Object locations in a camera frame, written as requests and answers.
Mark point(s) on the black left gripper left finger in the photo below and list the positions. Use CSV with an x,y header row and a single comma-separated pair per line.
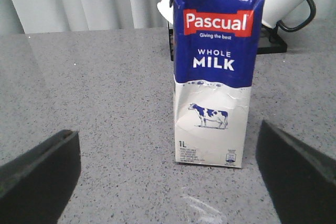
x,y
37,185

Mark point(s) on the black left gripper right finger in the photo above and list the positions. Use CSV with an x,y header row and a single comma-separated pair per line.
x,y
300,179

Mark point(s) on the blue white milk carton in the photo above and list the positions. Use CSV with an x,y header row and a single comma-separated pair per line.
x,y
215,46

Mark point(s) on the black wire mug rack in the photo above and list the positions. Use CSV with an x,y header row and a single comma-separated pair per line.
x,y
269,43

